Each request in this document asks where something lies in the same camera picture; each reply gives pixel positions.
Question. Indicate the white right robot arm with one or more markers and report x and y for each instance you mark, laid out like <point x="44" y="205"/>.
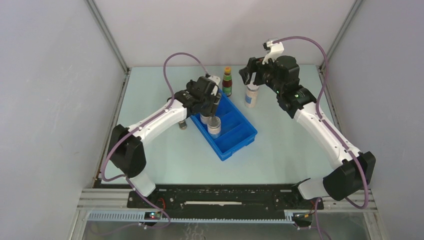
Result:
<point x="352" y="169"/>

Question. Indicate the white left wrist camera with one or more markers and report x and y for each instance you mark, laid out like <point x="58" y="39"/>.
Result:
<point x="215" y="79"/>

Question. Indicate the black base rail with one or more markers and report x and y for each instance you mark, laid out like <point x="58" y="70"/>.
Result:
<point x="223" y="201"/>

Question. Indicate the tall green-label sauce bottle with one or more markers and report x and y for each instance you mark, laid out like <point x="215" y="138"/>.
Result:
<point x="227" y="81"/>

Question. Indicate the peppercorn jar silver lid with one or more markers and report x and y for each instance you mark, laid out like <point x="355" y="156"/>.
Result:
<point x="214" y="127"/>

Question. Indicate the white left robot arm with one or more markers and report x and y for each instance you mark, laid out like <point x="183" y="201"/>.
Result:
<point x="126" y="145"/>

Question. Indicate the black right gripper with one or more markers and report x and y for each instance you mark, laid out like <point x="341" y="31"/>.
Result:
<point x="247" y="72"/>

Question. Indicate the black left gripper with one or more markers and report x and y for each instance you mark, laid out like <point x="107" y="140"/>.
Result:
<point x="214" y="100"/>

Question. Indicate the black-lid spout jar front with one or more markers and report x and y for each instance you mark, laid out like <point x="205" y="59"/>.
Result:
<point x="205" y="120"/>

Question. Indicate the peppercorn jar blue label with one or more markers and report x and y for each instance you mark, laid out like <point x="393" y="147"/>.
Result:
<point x="251" y="95"/>

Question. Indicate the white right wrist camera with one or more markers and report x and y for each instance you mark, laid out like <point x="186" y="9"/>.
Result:
<point x="274" y="49"/>

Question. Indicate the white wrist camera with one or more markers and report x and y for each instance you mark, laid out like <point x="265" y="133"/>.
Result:
<point x="274" y="49"/>
<point x="215" y="79"/>

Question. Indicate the blue divided plastic bin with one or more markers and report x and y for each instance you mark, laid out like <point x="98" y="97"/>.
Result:
<point x="236" y="131"/>

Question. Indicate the black spice shaker front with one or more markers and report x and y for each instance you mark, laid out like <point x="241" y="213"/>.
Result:
<point x="182" y="124"/>

